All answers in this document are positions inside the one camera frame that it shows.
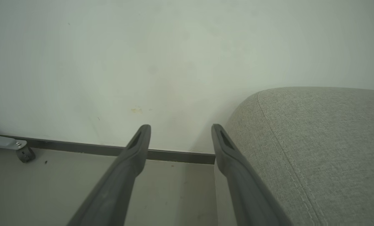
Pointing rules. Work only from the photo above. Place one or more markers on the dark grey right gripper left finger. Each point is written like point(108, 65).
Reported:
point(124, 175)

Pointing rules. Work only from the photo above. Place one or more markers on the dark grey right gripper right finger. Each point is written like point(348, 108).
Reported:
point(243, 188)

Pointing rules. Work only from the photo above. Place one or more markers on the dark baseboard strip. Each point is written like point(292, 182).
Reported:
point(80, 146)

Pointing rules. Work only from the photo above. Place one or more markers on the grey fabric sofa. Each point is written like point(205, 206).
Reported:
point(324, 150)

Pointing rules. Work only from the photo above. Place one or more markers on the grey metal leg with caster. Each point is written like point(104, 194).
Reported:
point(5, 142)

